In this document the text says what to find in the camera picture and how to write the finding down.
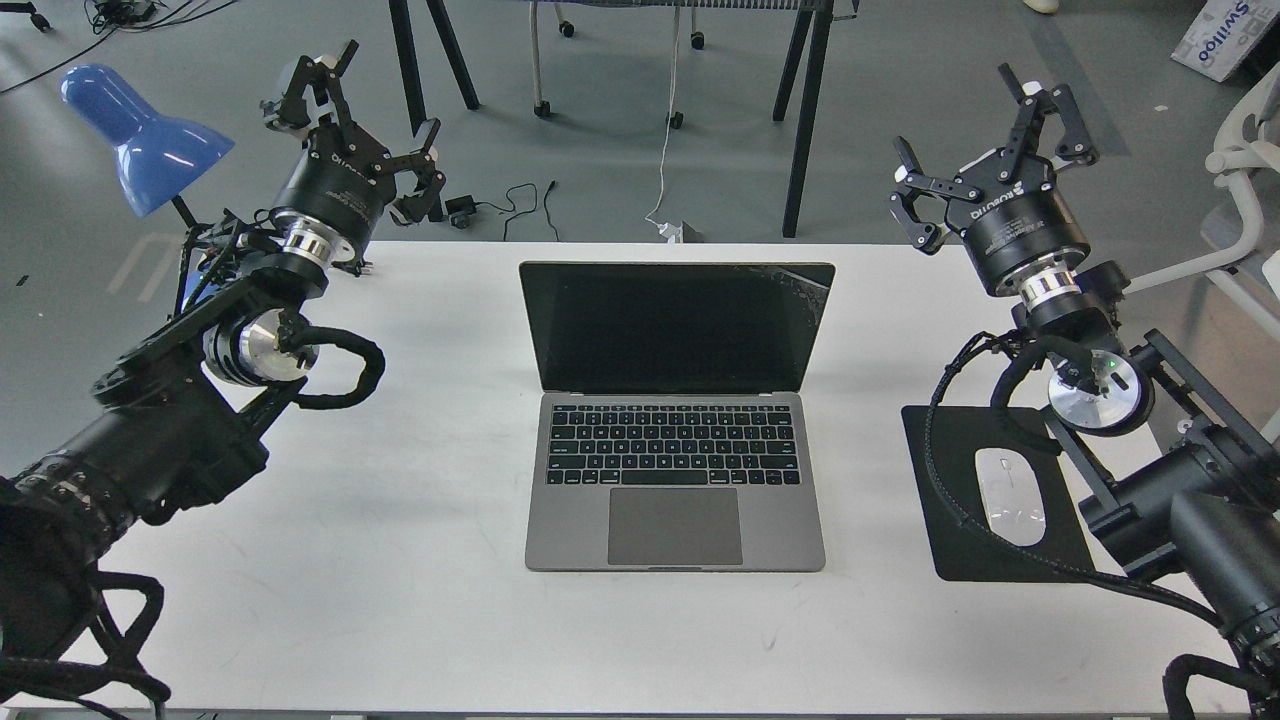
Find white computer mouse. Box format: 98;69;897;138
975;447;1047;547

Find white cardboard box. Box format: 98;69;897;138
1170;1;1279;83

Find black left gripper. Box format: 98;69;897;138
260;40;445;247

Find white office chair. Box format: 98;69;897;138
1126;67;1277;341

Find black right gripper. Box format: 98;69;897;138
890;63;1100;299

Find white charging cable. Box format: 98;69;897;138
644;0;707;243

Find blue desk lamp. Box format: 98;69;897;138
60;63;236;229

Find black mouse pad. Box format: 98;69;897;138
900;405;1094;583

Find black power adapter with cable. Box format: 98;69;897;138
443;179;562;243

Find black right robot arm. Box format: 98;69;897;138
888;65;1277;719

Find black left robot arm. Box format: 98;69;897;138
3;41;445;717

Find black table legs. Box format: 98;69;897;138
387;1;836;240

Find grey laptop computer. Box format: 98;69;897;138
518;260;836;571

